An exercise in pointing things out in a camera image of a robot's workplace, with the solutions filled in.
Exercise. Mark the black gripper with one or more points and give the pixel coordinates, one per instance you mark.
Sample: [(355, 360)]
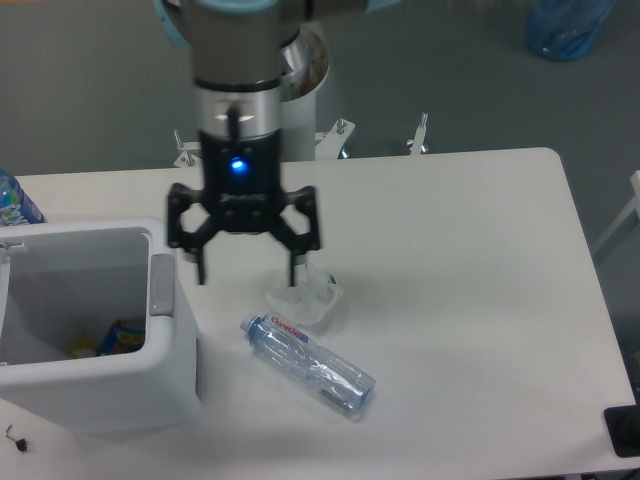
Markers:
[(242, 193)]

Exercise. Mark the white push-top trash can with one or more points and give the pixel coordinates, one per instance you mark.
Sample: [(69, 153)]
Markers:
[(64, 281)]

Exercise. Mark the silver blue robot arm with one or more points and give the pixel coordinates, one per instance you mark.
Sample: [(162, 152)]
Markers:
[(237, 70)]

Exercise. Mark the colourful snack wrapper trash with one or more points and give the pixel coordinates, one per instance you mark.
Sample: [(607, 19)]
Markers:
[(122, 337)]

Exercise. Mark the crumpled clear plastic wrapper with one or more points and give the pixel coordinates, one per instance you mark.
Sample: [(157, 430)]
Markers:
[(305, 295)]

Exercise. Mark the clear plastic water bottle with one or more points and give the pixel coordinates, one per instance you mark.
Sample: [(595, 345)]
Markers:
[(341, 383)]

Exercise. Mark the blue labelled bottle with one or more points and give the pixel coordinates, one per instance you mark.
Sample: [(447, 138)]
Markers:
[(17, 208)]

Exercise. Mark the small black metal clip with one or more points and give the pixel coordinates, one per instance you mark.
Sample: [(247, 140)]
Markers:
[(20, 443)]

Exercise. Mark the blue plastic bag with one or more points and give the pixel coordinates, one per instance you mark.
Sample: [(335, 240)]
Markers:
[(565, 31)]

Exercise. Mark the black device at table edge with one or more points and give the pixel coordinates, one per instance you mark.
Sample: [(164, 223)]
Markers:
[(623, 426)]

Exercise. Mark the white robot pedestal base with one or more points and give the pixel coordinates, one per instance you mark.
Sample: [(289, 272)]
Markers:
[(305, 68)]

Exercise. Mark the white furniture frame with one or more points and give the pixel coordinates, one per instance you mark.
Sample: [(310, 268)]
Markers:
[(620, 227)]

